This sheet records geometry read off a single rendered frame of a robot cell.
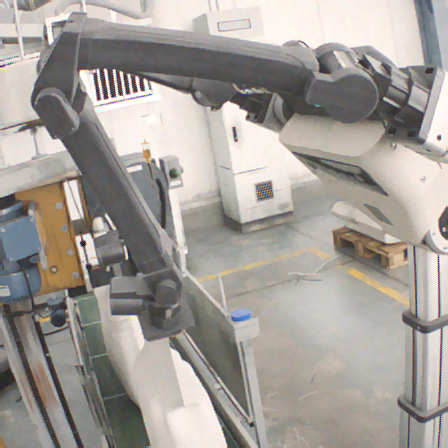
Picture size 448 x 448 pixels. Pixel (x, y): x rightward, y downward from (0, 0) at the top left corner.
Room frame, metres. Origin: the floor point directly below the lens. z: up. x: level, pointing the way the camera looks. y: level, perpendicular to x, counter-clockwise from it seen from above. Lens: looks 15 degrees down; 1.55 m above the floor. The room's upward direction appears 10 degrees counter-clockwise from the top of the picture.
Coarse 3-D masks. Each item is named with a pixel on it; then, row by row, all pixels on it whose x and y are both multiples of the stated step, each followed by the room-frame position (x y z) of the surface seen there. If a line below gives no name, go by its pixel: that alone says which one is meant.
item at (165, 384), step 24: (144, 360) 1.37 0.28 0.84; (168, 360) 1.09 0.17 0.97; (144, 384) 1.26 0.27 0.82; (168, 384) 1.16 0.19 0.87; (192, 384) 1.21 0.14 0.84; (144, 408) 1.25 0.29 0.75; (168, 408) 1.12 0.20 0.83; (192, 408) 1.14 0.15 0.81; (168, 432) 1.11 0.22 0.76; (192, 432) 1.11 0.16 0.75; (216, 432) 1.13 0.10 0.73
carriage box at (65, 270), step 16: (16, 192) 1.50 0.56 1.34; (32, 192) 1.51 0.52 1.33; (48, 192) 1.52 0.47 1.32; (64, 192) 1.53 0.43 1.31; (48, 208) 1.52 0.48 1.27; (64, 208) 1.53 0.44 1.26; (48, 224) 1.52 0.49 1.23; (64, 224) 1.53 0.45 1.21; (48, 240) 1.51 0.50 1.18; (64, 240) 1.53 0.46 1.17; (48, 256) 1.51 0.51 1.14; (64, 256) 1.52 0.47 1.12; (48, 272) 1.51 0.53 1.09; (64, 272) 1.52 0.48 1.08; (80, 272) 1.53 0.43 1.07; (48, 288) 1.50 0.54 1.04; (64, 288) 1.52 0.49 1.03; (0, 304) 1.46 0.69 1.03
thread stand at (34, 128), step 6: (18, 18) 1.53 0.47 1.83; (18, 24) 1.52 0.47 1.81; (18, 30) 1.52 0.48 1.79; (18, 36) 1.52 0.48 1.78; (18, 42) 1.53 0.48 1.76; (24, 126) 1.62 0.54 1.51; (30, 126) 1.36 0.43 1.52; (36, 126) 1.36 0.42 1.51; (42, 126) 1.36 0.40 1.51; (18, 132) 1.35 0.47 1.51; (30, 132) 1.52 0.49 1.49; (36, 132) 1.37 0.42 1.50; (36, 138) 1.52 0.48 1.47; (36, 144) 1.52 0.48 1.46; (36, 150) 1.52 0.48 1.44; (36, 156) 1.51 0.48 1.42; (42, 156) 1.51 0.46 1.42
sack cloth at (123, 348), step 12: (96, 288) 2.06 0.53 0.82; (108, 288) 1.91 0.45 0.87; (108, 300) 1.82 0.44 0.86; (108, 312) 1.81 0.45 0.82; (108, 324) 1.83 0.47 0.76; (120, 324) 1.80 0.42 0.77; (132, 324) 1.80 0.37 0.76; (108, 336) 1.85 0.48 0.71; (120, 336) 1.81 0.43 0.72; (132, 336) 1.81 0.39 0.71; (108, 348) 1.87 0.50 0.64; (120, 348) 1.81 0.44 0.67; (132, 348) 1.81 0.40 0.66; (120, 360) 1.82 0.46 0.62; (132, 360) 1.81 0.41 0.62; (120, 372) 1.83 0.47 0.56; (132, 372) 1.80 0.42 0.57; (132, 384) 1.80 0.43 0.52; (132, 396) 1.81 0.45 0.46
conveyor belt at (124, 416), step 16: (80, 304) 3.07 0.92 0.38; (96, 304) 3.04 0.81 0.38; (96, 320) 2.79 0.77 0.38; (96, 336) 2.58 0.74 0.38; (96, 352) 2.39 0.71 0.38; (96, 368) 2.22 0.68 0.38; (112, 368) 2.21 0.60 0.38; (112, 384) 2.06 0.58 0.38; (112, 400) 1.92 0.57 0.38; (128, 400) 1.91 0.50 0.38; (112, 416) 1.80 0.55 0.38; (128, 416) 1.79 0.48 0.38; (112, 432) 1.68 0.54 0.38; (128, 432) 1.67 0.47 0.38; (144, 432) 1.66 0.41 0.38; (224, 432) 1.60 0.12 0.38
